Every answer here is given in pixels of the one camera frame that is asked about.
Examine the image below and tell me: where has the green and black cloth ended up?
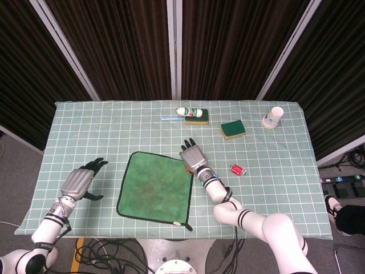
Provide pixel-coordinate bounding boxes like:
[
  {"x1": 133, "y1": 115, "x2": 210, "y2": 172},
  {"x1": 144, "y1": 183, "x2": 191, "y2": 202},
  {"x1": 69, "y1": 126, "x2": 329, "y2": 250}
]
[{"x1": 116, "y1": 151, "x2": 194, "y2": 232}]

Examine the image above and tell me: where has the black foot pedal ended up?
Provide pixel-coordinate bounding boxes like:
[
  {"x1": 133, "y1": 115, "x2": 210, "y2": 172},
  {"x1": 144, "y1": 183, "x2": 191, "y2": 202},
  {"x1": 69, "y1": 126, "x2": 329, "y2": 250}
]
[{"x1": 322, "y1": 182, "x2": 365, "y2": 198}]

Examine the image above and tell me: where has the dark ribbed partition panel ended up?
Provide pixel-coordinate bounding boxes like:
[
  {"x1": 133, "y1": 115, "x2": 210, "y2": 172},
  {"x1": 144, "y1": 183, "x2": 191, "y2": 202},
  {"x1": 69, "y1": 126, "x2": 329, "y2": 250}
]
[
  {"x1": 263, "y1": 0, "x2": 365, "y2": 160},
  {"x1": 181, "y1": 0, "x2": 310, "y2": 100},
  {"x1": 0, "y1": 0, "x2": 92, "y2": 151},
  {"x1": 45, "y1": 0, "x2": 173, "y2": 101}
]

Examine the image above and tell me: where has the white bottle green label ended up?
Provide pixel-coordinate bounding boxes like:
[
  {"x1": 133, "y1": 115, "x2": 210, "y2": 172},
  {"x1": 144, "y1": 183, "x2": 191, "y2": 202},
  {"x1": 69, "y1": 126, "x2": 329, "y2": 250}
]
[{"x1": 175, "y1": 107, "x2": 204, "y2": 118}]

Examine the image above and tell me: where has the white paper cup stack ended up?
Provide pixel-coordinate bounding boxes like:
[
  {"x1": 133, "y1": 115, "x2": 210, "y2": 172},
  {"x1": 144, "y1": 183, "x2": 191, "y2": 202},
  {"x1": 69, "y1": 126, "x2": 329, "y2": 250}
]
[{"x1": 261, "y1": 106, "x2": 285, "y2": 129}]

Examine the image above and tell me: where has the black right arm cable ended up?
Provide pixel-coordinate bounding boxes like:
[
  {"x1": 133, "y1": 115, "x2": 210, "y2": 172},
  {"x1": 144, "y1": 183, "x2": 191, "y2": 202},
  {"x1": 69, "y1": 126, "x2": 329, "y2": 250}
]
[{"x1": 221, "y1": 186, "x2": 246, "y2": 274}]

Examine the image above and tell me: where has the metal chair frame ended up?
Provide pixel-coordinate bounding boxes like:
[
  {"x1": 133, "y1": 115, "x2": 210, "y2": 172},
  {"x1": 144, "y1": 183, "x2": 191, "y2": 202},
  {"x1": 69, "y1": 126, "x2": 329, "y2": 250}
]
[{"x1": 332, "y1": 243, "x2": 365, "y2": 274}]

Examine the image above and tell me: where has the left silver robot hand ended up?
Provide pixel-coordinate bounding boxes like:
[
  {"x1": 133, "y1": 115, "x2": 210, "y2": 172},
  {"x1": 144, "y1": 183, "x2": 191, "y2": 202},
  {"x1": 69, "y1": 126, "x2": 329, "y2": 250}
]
[{"x1": 60, "y1": 158, "x2": 109, "y2": 202}]

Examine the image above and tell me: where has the red candy clear wrapper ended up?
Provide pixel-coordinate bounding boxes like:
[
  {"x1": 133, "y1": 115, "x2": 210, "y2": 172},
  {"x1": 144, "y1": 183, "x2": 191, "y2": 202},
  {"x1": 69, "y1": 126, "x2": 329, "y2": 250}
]
[{"x1": 230, "y1": 164, "x2": 248, "y2": 176}]

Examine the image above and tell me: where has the yellow and green sponge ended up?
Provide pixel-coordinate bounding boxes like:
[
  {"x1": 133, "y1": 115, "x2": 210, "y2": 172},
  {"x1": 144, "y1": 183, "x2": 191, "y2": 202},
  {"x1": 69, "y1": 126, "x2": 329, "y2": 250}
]
[
  {"x1": 220, "y1": 119, "x2": 248, "y2": 141},
  {"x1": 184, "y1": 109, "x2": 210, "y2": 126}
]

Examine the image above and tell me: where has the black and white shoe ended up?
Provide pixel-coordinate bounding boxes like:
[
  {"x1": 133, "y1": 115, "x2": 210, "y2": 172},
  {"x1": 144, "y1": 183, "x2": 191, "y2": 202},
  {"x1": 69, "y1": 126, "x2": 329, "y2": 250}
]
[{"x1": 323, "y1": 194, "x2": 345, "y2": 227}]

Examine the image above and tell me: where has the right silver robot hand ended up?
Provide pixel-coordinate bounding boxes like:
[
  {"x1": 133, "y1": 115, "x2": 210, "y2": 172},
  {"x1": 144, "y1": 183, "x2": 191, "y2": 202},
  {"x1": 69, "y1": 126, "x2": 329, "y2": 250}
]
[{"x1": 179, "y1": 138, "x2": 208, "y2": 175}]

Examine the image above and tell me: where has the black floor cable bundle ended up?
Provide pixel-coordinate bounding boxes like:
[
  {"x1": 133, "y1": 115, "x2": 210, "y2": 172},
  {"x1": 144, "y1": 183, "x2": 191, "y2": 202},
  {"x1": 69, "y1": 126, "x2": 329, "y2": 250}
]
[
  {"x1": 74, "y1": 238, "x2": 149, "y2": 274},
  {"x1": 335, "y1": 144, "x2": 365, "y2": 172}
]

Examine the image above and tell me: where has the white partition post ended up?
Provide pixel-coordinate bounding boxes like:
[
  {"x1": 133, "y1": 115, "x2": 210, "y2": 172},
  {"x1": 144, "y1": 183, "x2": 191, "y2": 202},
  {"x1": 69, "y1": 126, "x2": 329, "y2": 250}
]
[
  {"x1": 167, "y1": 0, "x2": 183, "y2": 100},
  {"x1": 28, "y1": 0, "x2": 100, "y2": 101},
  {"x1": 255, "y1": 0, "x2": 327, "y2": 100}
]

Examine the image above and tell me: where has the black trouser leg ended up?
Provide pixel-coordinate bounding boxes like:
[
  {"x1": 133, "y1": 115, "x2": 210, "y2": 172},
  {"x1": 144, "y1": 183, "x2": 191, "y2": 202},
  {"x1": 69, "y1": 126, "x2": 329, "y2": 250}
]
[{"x1": 335, "y1": 204, "x2": 365, "y2": 237}]

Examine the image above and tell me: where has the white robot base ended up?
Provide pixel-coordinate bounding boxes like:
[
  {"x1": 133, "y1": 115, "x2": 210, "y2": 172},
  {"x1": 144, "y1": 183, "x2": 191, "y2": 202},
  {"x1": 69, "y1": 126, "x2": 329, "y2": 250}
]
[{"x1": 136, "y1": 238, "x2": 218, "y2": 274}]

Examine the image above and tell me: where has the green checked tablecloth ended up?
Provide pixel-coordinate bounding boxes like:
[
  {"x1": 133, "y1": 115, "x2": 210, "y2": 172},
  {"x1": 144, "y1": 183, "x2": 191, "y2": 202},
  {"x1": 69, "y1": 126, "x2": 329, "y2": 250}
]
[{"x1": 14, "y1": 99, "x2": 334, "y2": 240}]

